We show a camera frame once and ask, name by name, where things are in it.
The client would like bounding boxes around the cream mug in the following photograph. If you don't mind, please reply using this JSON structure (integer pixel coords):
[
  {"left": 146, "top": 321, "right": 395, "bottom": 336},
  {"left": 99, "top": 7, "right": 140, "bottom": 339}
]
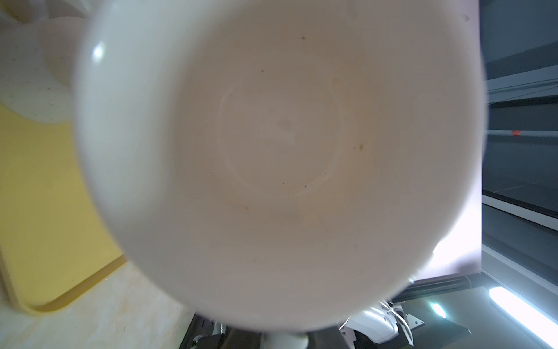
[{"left": 1, "top": 17, "right": 87, "bottom": 124}]

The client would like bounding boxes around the yellow plastic tray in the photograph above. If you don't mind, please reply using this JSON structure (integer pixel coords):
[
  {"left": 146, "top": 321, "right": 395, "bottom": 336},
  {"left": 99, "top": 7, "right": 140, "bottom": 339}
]
[{"left": 1, "top": 108, "right": 126, "bottom": 316}]

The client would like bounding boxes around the ceiling light strip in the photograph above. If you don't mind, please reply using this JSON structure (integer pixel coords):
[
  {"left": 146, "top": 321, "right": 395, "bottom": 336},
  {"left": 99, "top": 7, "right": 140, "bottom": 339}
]
[{"left": 489, "top": 286, "right": 557, "bottom": 348}]

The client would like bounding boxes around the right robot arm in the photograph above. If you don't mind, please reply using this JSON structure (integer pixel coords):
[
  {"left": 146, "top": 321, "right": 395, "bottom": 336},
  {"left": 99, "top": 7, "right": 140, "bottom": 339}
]
[{"left": 339, "top": 301, "right": 425, "bottom": 348}]

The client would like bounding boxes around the white ribbed mug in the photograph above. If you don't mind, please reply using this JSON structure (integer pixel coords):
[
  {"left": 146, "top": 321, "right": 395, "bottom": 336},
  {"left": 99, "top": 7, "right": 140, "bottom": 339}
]
[{"left": 74, "top": 1, "right": 485, "bottom": 333}]

